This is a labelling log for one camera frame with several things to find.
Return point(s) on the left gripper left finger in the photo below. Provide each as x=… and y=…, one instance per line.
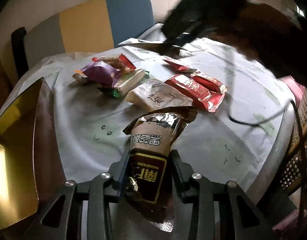
x=105, y=189

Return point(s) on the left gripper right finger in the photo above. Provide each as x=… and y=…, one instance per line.
x=194, y=189

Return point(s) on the black and gold snack packet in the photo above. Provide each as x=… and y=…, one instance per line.
x=148, y=178

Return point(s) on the red white round-logo packet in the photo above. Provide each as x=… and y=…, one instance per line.
x=179, y=66

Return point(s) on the large red snack packet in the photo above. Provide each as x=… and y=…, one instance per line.
x=202, y=97

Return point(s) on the beige pastry packet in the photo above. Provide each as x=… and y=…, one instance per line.
x=155, y=94

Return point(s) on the green yellow cracker pack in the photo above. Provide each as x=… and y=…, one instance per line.
x=128, y=82

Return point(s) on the purple snack packet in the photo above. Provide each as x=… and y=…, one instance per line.
x=101, y=72

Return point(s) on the clear orange snack packet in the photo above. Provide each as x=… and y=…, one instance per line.
x=80, y=77

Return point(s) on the gold and brown gift box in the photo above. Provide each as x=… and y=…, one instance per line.
x=30, y=164

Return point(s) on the grey yellow blue sofa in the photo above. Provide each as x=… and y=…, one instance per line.
x=93, y=26

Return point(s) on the black chair back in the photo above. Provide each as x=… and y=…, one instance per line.
x=18, y=51

